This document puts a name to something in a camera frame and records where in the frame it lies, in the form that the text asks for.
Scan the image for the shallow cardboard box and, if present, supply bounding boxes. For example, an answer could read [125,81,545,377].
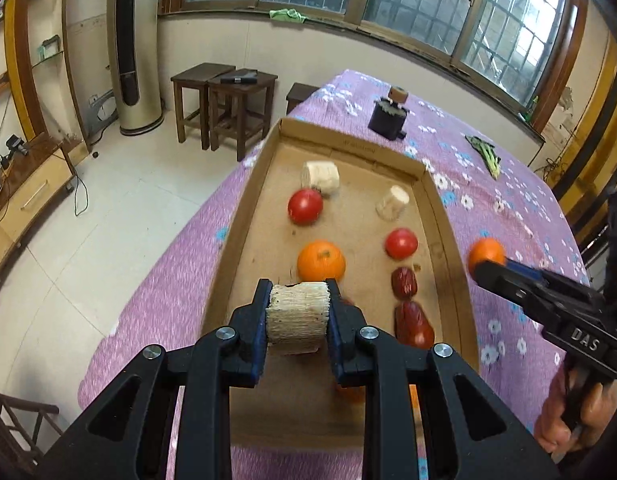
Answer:
[201,117,482,453]

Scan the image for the wooden low cabinet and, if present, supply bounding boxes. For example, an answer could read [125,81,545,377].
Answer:
[0,132,82,306]

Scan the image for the tower air conditioner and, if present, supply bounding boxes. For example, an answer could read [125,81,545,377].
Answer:
[108,0,166,136]

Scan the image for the dark wooden chair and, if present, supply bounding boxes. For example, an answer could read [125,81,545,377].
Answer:
[0,387,59,480]

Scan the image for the tangled wall cables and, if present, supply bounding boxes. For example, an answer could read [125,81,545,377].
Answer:
[536,152,569,181]

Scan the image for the purple floral tablecloth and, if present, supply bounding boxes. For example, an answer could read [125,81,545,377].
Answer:
[77,69,589,480]

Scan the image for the red tomato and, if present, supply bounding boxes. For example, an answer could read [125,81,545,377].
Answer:
[385,228,419,261]
[287,189,324,226]

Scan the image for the green cloth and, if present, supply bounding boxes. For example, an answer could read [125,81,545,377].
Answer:
[268,7,308,24]

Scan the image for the corn cob piece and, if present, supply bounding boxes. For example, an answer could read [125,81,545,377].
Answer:
[265,282,332,356]
[300,161,341,197]
[376,185,411,222]

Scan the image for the orange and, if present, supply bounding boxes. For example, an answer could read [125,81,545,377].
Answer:
[467,238,507,276]
[296,240,347,283]

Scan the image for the black floor cable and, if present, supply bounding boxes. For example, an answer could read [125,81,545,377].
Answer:
[71,152,92,217]

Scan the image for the large red date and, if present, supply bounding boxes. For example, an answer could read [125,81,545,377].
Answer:
[393,301,436,350]

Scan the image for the dark wooden stool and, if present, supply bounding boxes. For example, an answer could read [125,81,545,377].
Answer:
[286,82,320,116]
[207,68,279,162]
[170,62,236,151]

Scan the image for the yellow framed wall shelf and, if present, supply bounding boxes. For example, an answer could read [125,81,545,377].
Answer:
[0,0,69,126]

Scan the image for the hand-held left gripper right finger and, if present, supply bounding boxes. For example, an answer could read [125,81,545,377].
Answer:
[325,278,559,480]

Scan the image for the black jar with cork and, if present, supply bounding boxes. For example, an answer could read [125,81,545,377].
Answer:
[367,86,409,141]

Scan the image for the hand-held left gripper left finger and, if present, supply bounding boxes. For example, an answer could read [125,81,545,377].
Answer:
[43,278,274,480]

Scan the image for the small red date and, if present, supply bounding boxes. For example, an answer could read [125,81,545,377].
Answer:
[391,266,419,299]

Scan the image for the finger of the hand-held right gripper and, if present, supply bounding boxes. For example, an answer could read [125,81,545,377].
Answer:
[473,259,608,322]
[505,258,605,307]

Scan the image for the person's right hand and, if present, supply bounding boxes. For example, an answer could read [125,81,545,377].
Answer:
[533,360,617,462]

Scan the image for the small green box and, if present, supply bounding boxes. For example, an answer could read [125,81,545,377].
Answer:
[36,35,62,63]

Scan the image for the green leafy vegetable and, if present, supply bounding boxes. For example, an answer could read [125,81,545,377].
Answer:
[465,135,504,179]

